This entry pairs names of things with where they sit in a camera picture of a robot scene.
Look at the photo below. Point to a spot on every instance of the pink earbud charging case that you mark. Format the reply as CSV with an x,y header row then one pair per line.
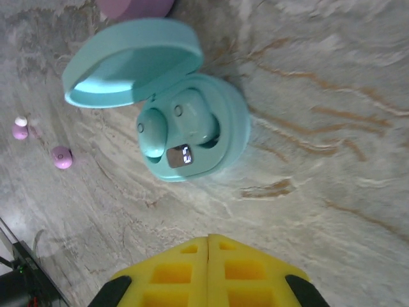
x,y
137,8

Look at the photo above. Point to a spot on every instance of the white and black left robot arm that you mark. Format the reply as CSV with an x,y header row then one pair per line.
x,y
12,288

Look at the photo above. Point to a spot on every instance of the teal earbud charging case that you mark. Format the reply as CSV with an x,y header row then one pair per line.
x,y
128,60

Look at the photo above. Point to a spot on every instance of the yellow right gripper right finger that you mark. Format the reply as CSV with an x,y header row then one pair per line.
x,y
246,288

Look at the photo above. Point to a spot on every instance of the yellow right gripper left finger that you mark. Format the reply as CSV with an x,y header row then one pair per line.
x,y
179,288

